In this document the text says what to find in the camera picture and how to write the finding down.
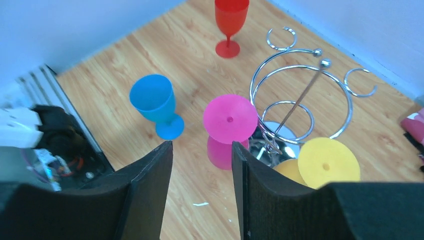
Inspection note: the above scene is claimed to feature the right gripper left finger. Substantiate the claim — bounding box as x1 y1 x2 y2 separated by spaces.
0 141 173 240

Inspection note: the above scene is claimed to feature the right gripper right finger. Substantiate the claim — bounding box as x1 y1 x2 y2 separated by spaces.
232 142 424 240

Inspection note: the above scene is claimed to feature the blue plastic wine glass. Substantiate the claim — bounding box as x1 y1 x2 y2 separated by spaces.
129 74 185 140

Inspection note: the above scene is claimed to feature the chrome wine glass rack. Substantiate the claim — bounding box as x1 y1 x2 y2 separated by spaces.
248 26 378 168

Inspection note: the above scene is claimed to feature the red plastic wine glass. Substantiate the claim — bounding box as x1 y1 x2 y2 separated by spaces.
214 0 250 59

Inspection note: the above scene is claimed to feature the yellow plastic wine glass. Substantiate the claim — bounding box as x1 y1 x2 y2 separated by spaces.
273 137 361 189

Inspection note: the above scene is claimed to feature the pink plastic wine glass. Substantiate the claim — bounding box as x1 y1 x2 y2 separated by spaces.
203 94 258 170

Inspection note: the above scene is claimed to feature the pink camouflage cloth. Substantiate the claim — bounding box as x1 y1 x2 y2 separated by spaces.
399 96 424 173

